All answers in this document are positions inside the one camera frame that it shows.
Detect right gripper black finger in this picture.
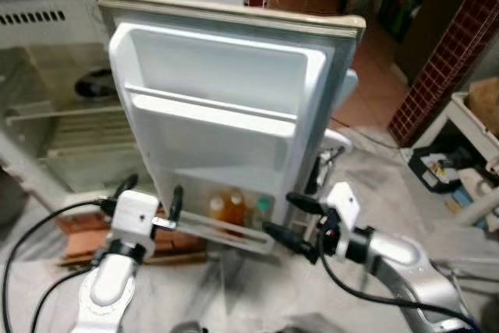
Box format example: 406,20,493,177
262,222,317,256
287,193,327,215

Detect brown paper bag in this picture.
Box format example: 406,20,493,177
468,80,499,135

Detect white open cabinet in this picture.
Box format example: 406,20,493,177
405,91,499,232

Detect metal wire rack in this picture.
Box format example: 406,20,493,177
433,259,499,295

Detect green-capped bottle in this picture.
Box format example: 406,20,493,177
256,197,275,228

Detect white fridge body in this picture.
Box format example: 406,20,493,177
0,0,157,193

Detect light blue door handle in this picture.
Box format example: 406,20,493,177
339,68,361,112

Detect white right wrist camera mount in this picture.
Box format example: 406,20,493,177
324,182,362,232

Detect thin dark floor wire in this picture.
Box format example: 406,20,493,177
331,117,406,148

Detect white fridge door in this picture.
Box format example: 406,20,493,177
94,0,367,256

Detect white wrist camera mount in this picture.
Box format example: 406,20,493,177
324,182,362,232
111,190,161,244

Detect long black left arm cable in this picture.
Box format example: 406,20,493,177
0,199,118,333

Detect short black left arm cable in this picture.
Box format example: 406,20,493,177
31,267,90,333

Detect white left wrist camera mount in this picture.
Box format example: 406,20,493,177
111,190,161,244

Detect black box with label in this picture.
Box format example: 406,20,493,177
411,146,469,193

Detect white curved door handle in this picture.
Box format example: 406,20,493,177
320,129,353,154

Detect amber liquid bottle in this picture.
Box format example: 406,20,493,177
224,189,250,228

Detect red bricks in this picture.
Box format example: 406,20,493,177
58,212,207,264

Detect pale white-capped jar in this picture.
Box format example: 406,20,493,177
207,197,227,225

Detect dark pot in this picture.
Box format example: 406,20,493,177
74,68,118,101

